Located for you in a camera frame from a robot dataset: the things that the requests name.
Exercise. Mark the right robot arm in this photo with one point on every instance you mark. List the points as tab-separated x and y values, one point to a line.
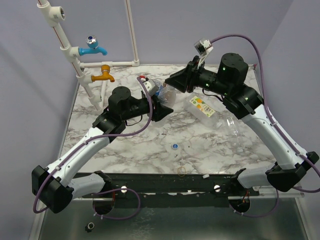
247	105

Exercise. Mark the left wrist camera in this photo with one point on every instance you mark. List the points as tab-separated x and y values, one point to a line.
151	85

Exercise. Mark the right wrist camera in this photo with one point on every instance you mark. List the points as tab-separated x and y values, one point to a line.
204	48

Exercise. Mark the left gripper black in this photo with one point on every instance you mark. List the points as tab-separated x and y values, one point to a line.
159	110

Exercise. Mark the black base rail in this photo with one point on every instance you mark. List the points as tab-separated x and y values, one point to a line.
169	190

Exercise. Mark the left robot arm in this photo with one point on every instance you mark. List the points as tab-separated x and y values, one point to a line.
56	185

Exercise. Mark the blue label water bottle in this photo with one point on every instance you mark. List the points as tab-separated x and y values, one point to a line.
158	91

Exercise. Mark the orange label clear bottle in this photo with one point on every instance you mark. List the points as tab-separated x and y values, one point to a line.
203	111

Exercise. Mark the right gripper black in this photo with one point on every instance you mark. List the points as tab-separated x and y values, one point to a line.
190	77

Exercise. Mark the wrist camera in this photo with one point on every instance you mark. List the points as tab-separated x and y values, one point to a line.
151	85
204	48

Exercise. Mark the clear plastic bottle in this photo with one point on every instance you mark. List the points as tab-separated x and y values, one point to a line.
167	95
235	134

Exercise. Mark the orange faucet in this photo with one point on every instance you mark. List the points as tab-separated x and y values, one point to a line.
105	75

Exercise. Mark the blue faucet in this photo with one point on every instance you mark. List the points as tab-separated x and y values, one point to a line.
93	47

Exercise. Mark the small black white knob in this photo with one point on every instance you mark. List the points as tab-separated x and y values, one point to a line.
89	227

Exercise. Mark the yellow rubber band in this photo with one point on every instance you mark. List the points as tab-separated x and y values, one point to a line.
181	171

